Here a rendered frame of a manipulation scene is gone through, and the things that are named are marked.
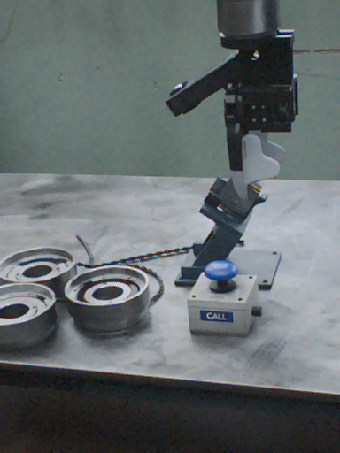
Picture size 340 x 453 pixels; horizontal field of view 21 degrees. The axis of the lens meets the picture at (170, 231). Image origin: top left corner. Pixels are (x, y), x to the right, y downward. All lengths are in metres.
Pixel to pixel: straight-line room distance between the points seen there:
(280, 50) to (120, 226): 0.43
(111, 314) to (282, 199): 0.45
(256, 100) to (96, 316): 0.32
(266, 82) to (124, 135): 1.77
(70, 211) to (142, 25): 1.34
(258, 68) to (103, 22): 1.70
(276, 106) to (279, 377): 0.33
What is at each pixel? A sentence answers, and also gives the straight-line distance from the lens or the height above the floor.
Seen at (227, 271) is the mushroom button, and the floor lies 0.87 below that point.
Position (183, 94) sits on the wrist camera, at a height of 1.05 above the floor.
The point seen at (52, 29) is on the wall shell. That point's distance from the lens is 2.86.
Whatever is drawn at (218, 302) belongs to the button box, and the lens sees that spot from 1.06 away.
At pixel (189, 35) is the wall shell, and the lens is 2.71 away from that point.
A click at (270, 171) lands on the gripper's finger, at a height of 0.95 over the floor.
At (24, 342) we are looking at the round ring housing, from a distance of 1.10.
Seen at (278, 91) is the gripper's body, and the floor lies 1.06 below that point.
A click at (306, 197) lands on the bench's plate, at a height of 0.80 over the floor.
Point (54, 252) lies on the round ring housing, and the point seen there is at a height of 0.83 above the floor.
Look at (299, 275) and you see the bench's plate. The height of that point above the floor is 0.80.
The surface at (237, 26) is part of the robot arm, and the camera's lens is 1.08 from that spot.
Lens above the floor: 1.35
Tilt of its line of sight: 24 degrees down
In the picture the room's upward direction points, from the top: 6 degrees counter-clockwise
